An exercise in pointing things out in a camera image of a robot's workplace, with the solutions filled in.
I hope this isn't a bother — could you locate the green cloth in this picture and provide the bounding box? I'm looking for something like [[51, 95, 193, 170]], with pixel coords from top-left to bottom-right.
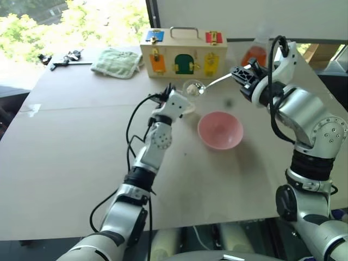
[[90, 47, 144, 80]]

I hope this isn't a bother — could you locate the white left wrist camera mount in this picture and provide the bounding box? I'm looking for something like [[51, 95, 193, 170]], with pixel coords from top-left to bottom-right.
[[151, 89, 196, 120]]

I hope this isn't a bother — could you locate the white panel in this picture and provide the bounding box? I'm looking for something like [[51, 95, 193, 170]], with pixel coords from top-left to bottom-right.
[[145, 0, 348, 42]]

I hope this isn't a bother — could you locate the pink bowl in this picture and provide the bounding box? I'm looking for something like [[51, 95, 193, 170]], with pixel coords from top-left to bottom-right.
[[197, 111, 244, 150]]

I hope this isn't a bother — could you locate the clear bottle with orange liquid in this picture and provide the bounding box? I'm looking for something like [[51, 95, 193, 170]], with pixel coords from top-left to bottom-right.
[[240, 37, 269, 68]]

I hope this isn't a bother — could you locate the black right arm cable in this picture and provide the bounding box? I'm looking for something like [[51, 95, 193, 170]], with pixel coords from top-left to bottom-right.
[[265, 35, 297, 145]]

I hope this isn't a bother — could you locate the brown cardboard box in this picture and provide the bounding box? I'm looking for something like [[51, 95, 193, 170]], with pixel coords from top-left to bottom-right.
[[302, 43, 345, 69]]

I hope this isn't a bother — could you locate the silver metal spoon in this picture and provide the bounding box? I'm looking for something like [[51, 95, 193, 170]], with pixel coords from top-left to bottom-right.
[[197, 74, 235, 95]]

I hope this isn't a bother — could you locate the bunch of keys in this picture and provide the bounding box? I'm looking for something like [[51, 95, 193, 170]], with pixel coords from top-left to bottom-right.
[[63, 48, 84, 63]]

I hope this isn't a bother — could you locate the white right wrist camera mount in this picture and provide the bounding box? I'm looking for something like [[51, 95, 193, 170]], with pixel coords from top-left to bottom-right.
[[251, 40, 299, 107]]

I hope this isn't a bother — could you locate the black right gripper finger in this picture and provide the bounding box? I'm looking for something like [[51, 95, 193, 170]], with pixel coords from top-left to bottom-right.
[[248, 58, 269, 80], [229, 65, 260, 87]]

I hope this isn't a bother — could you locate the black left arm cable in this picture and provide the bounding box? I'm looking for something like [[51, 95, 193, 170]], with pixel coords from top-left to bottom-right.
[[90, 94, 167, 261]]

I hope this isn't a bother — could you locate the wooden lock box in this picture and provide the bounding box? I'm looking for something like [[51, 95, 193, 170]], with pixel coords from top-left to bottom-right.
[[139, 26, 229, 80]]

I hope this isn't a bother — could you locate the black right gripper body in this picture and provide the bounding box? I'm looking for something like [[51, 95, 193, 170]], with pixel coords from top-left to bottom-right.
[[238, 80, 258, 103]]

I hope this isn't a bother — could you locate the black L-shaped tool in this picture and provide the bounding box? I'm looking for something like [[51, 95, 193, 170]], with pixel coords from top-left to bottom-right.
[[49, 60, 94, 72]]

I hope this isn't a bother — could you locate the small clear glass bowl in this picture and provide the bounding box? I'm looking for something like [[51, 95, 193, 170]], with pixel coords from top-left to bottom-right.
[[182, 79, 208, 103]]

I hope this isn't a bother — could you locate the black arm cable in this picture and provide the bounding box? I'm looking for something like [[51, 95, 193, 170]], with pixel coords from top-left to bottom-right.
[[90, 94, 167, 261], [265, 35, 297, 145]]

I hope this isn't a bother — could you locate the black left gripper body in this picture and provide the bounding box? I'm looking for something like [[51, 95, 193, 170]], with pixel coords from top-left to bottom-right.
[[154, 91, 171, 108]]

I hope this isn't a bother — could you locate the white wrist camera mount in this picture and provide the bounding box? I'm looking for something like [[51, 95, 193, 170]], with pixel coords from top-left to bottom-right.
[[251, 40, 299, 107], [151, 89, 196, 120]]

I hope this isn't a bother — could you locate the thin white cable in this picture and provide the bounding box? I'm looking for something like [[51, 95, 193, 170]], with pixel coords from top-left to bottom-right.
[[193, 225, 209, 252]]

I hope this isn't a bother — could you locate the pale rounded shape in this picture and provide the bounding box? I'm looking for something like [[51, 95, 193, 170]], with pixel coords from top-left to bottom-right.
[[152, 227, 182, 260]]

